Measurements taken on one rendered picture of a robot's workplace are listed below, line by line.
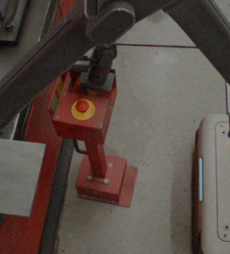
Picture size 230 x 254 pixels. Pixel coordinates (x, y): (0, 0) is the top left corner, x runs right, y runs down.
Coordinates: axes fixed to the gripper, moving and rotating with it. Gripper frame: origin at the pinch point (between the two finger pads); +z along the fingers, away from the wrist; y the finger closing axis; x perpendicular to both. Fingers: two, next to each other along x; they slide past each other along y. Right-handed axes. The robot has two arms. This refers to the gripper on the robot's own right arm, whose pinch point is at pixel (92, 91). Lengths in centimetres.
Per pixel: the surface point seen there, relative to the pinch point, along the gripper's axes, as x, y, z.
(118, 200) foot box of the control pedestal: 14, -27, 65
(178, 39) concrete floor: -83, -39, 65
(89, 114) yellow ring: 11.0, -0.9, -5.6
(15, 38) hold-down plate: -3.5, 27.3, -10.8
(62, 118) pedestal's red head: 14.1, 6.4, -3.6
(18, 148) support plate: 34.6, 13.6, -24.4
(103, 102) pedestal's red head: 6.2, -4.1, -6.4
